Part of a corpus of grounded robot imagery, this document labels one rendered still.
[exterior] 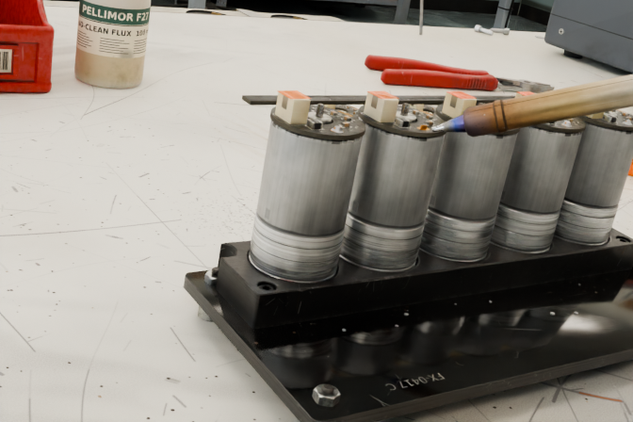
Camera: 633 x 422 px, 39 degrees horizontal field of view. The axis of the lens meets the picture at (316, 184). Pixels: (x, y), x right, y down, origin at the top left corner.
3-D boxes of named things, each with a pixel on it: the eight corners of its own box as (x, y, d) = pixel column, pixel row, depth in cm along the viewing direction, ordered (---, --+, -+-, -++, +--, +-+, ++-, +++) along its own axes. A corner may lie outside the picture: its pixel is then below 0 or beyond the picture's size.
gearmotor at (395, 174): (426, 293, 26) (465, 128, 25) (358, 303, 25) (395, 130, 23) (378, 256, 28) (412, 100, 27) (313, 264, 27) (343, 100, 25)
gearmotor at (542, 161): (559, 273, 29) (603, 124, 28) (504, 282, 28) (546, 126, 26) (508, 240, 31) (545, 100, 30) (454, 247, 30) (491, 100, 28)
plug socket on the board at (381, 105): (401, 122, 24) (407, 99, 24) (377, 123, 24) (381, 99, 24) (384, 113, 25) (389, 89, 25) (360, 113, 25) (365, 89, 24)
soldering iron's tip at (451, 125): (433, 140, 24) (471, 134, 24) (429, 122, 24) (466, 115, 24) (435, 136, 24) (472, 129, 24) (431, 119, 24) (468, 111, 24)
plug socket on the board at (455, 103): (478, 121, 26) (484, 99, 26) (456, 121, 26) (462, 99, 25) (461, 112, 27) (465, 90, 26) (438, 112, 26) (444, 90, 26)
